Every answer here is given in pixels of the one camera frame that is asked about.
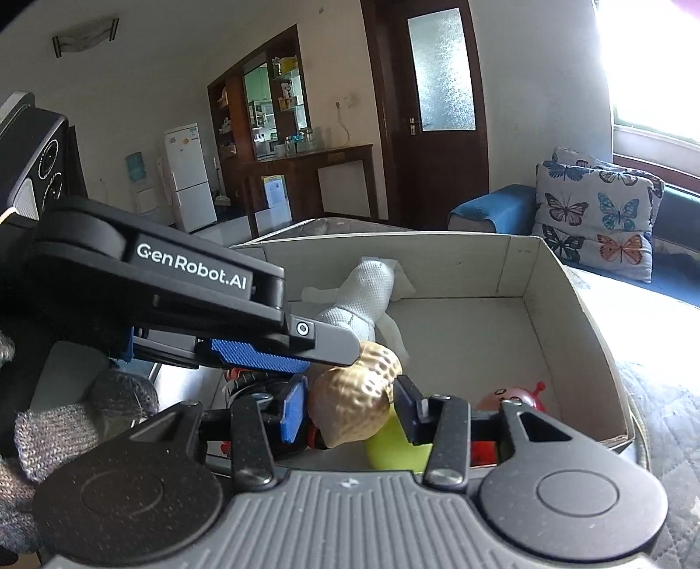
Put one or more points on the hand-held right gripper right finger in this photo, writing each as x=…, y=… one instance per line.
x=407, y=416

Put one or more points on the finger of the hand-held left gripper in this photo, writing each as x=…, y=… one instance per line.
x=257, y=353

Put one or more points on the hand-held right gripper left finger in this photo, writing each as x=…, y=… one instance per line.
x=295, y=407

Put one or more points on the beige peanut shaped toy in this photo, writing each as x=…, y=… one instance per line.
x=355, y=394

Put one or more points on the white cardboard box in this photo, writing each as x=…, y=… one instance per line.
x=465, y=328

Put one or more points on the white plush toy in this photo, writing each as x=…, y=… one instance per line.
x=361, y=295

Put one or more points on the person's left hand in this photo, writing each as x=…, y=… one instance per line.
x=38, y=443

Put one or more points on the yellow green ball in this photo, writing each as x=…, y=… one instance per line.
x=394, y=454

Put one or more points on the water dispenser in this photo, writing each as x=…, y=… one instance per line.
x=139, y=186

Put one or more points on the white refrigerator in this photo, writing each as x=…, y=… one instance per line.
x=188, y=180

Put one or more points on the red balloon toy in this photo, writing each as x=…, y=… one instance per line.
x=508, y=396

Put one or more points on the white blue sign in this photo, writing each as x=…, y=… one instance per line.
x=275, y=192

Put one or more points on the dark wooden cabinet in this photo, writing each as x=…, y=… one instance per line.
x=339, y=175

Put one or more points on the blue sofa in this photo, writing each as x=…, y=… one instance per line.
x=492, y=210

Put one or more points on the grey star quilted mattress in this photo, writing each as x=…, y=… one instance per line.
x=656, y=394

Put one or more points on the butterfly print pillow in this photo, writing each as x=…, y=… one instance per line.
x=596, y=219

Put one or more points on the dark wooden door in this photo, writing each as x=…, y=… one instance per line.
x=437, y=82

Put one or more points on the window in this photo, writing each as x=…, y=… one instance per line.
x=656, y=65

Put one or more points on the wall lamp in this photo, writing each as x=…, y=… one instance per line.
x=85, y=39

